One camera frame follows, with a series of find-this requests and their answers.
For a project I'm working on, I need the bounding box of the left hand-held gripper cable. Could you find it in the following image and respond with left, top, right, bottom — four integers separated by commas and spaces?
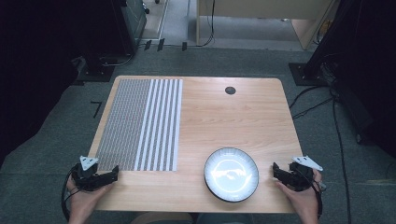
61, 163, 82, 222

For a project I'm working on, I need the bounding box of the light wooden desk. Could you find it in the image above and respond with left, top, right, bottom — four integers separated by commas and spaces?
195, 0, 341, 51

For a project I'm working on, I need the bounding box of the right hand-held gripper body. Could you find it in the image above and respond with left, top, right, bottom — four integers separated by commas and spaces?
289, 155, 324, 192

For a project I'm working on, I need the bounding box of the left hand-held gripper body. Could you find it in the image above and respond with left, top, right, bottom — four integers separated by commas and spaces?
71, 155, 101, 192

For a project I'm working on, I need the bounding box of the right hand-held gripper cable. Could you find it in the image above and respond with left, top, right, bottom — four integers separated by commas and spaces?
309, 177, 327, 219

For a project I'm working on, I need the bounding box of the white plate with dark rim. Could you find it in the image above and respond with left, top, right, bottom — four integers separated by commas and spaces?
203, 147, 260, 203

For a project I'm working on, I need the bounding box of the person's left hand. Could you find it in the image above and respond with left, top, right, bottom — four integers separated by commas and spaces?
65, 177, 115, 218

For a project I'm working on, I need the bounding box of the person's right hand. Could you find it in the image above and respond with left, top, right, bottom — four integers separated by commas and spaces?
275, 169, 323, 218

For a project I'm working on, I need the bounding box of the black hanging cable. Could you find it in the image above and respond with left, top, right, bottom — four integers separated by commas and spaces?
186, 0, 217, 49

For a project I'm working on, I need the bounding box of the hand-held gripper cable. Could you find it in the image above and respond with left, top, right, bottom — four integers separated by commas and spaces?
309, 177, 327, 219
61, 163, 82, 222

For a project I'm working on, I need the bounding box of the grey white striped placemat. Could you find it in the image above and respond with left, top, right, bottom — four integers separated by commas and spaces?
94, 77, 184, 173

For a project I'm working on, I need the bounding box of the dark cabinet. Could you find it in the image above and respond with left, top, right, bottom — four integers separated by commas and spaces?
115, 0, 148, 56

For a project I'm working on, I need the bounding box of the long black floor cable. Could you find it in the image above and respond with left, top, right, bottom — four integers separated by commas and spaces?
330, 90, 353, 224

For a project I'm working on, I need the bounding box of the black stand base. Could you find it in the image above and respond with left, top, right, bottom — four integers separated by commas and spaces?
72, 54, 117, 86
288, 62, 331, 87

